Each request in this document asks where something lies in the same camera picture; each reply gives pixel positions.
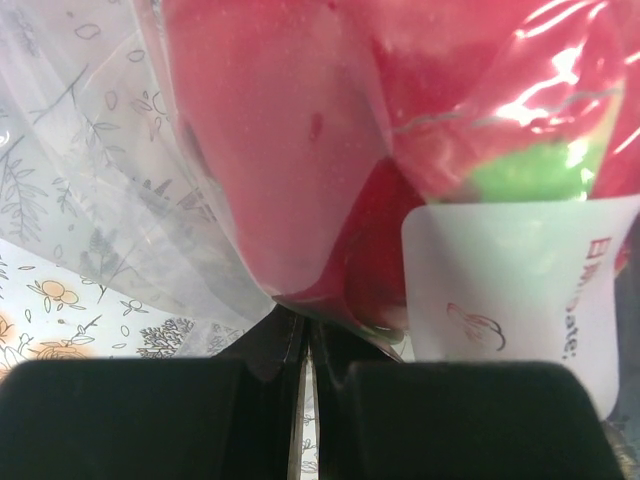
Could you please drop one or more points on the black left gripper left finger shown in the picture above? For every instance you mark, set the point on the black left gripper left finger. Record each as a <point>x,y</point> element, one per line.
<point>231,416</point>

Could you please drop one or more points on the clear zip top bag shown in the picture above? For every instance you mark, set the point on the clear zip top bag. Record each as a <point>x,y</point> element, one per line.
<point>94,169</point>

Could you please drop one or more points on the red fake fruit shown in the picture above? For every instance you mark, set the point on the red fake fruit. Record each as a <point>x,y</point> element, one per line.
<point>322,124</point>

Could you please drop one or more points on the floral table mat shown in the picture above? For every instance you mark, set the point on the floral table mat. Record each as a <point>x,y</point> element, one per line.
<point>51,313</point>

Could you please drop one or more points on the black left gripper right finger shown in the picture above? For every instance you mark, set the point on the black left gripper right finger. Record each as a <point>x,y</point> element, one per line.
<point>382,419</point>

